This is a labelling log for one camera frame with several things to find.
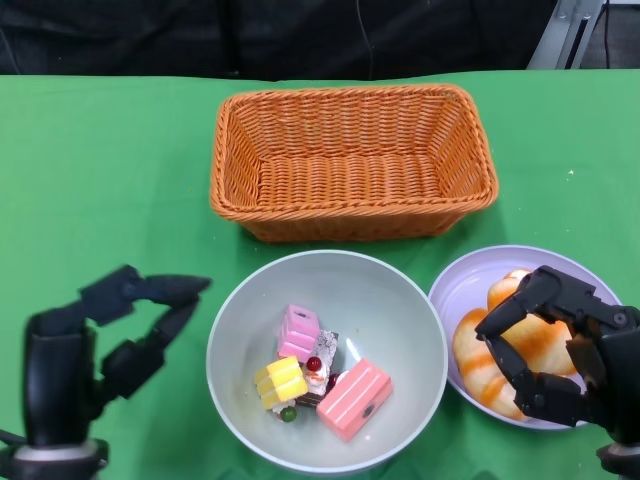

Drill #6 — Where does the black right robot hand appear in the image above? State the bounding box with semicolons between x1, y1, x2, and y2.
474;265;640;444

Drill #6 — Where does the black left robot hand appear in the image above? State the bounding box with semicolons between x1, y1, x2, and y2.
23;264;212;446

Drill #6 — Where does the large round twisted bread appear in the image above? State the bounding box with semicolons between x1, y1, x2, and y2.
487;268;579;377

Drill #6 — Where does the small orange striped bread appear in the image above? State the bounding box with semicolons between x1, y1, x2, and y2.
452;308;531;422

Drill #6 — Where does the yellow cake slice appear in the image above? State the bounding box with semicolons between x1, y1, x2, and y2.
254;355;309;424

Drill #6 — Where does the pink cake slice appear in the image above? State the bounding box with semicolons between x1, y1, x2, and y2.
277;303;321;365

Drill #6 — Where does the salmon striped cake block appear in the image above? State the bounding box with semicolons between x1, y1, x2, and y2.
315;357;394;442

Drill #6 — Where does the chocolate cake slice with cherry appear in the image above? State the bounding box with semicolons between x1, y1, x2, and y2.
294;329;341;409

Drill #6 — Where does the grey round bowl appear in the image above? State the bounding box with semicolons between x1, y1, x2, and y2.
206;249;449;475

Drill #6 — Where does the lilac round plate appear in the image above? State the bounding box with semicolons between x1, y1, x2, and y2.
428;244;626;431

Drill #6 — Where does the orange wicker basket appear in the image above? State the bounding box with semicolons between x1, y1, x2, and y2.
209;83;500;244

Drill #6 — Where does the green tablecloth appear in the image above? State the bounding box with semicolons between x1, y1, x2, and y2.
0;69;640;480

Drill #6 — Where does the black backdrop curtain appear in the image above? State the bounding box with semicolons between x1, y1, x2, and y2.
0;0;559;81

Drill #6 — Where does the grey metal frame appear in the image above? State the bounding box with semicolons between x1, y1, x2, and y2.
527;0;609;71

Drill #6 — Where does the thin black hanging cable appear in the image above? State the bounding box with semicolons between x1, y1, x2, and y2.
355;0;376;80

